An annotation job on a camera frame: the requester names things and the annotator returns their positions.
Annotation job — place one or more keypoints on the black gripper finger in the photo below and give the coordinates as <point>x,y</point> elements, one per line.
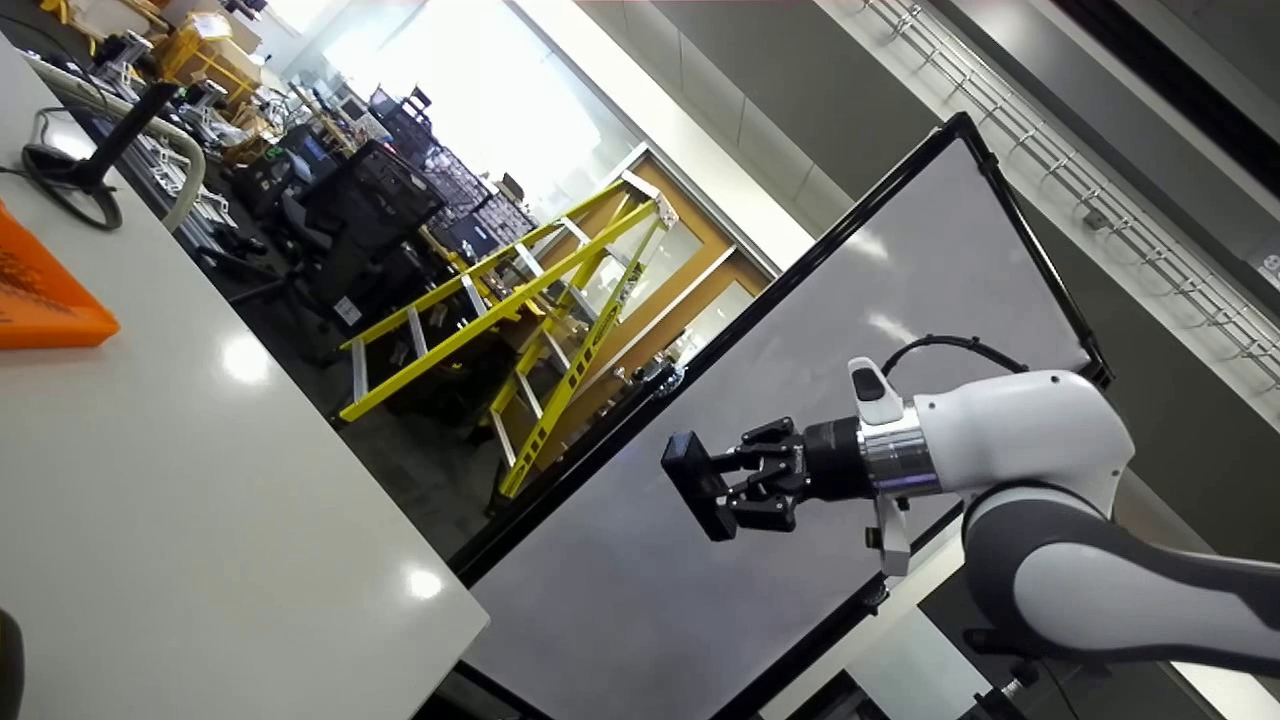
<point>761,515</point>
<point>761,441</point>

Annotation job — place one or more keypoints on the white metal railing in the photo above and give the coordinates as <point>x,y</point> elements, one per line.
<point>1041,144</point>

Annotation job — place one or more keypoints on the yellow step ladder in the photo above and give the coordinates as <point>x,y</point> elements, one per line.
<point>535,321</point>

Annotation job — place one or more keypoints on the yellow machine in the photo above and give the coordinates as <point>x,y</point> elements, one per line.
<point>206,55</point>

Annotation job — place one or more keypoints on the large black-framed whiteboard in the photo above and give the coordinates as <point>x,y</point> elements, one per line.
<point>643,626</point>

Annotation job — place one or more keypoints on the black stand with round base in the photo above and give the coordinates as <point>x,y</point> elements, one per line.
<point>92,152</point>

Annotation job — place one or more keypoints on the wooden door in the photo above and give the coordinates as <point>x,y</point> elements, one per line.
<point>694,267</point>

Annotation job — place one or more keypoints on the black equipment cart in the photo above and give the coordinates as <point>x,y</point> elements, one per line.
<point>361,213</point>

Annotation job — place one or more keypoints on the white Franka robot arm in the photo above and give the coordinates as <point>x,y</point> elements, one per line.
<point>1066,532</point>

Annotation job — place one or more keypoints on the orange drill bit case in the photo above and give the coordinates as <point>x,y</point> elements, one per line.
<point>34,295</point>

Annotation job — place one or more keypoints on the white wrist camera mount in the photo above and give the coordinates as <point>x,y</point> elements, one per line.
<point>875,402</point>

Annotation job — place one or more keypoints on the yellow and black roll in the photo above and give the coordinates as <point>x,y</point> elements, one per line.
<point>8,667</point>

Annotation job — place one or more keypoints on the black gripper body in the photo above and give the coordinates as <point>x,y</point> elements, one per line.
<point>830,461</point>

